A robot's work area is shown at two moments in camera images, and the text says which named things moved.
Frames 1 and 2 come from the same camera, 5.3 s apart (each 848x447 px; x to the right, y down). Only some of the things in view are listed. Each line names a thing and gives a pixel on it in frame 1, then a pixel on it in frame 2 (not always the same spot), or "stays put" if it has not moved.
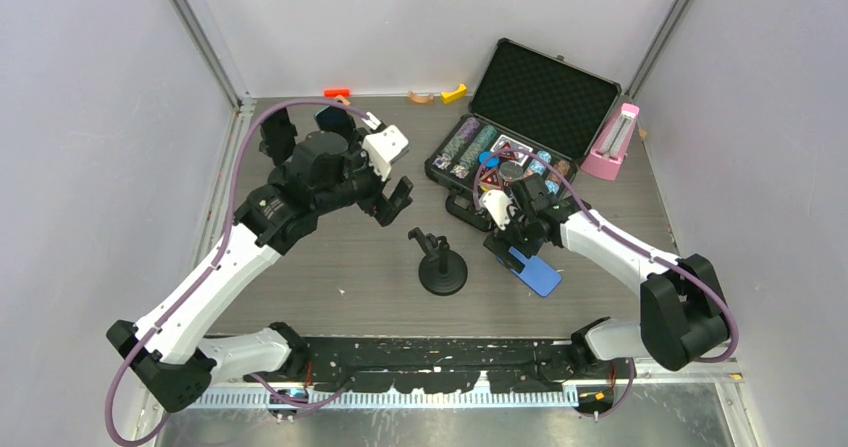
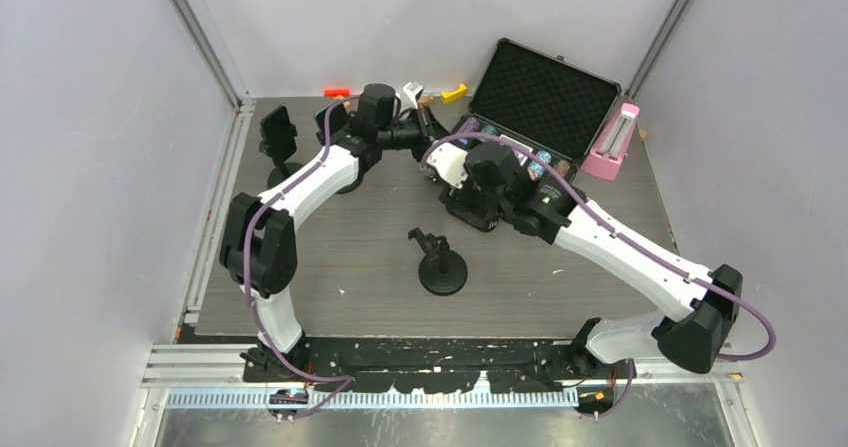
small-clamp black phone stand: (442, 272) stays put
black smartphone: (278, 135) stays put
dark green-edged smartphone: (335, 119) stays put
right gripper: (504, 238) to (465, 200)
